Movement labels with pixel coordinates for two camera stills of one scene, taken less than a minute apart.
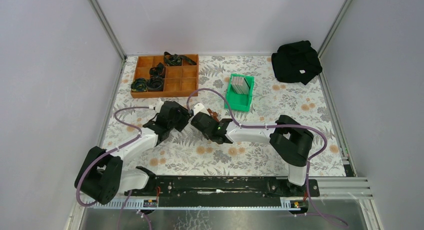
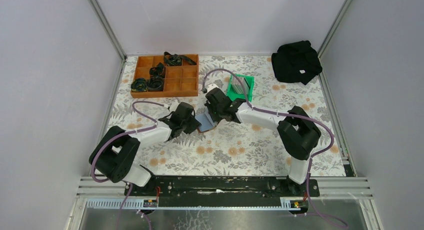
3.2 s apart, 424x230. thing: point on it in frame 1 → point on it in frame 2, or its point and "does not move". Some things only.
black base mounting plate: (230, 187) does not move
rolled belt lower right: (155, 83) does not move
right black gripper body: (208, 137) → (215, 112)
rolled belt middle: (159, 70) does not move
